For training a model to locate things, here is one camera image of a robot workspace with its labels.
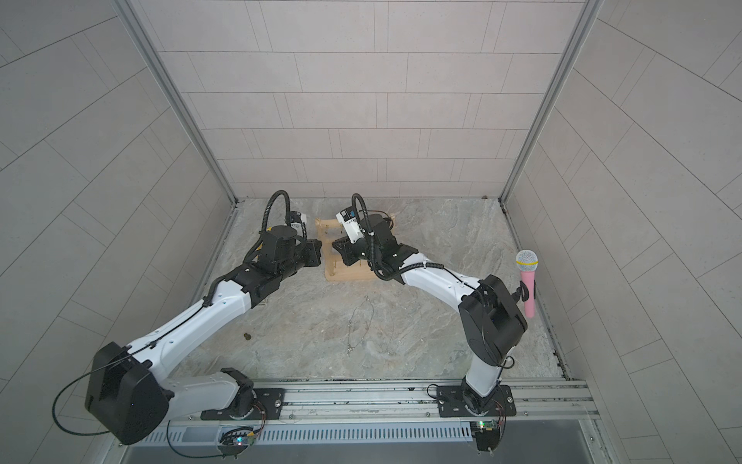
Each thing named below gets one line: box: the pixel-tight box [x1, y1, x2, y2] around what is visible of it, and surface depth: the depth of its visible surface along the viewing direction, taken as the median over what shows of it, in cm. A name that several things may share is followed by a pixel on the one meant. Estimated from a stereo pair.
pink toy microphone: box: [515, 249, 540, 319], surface depth 70 cm
